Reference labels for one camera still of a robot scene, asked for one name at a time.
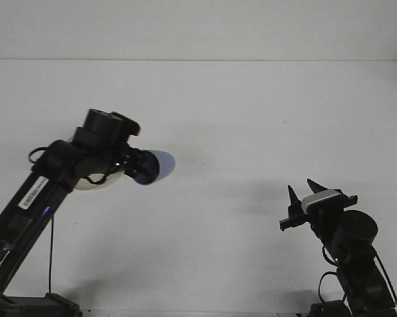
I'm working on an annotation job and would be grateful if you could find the pale blue cup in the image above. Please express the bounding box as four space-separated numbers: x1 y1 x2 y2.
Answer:
131 149 176 186

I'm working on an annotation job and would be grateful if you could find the pale round plate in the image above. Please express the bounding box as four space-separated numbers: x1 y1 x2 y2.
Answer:
65 137 125 192

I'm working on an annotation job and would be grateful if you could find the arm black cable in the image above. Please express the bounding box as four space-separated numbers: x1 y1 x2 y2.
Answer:
318 253 397 316
28 147 118 297

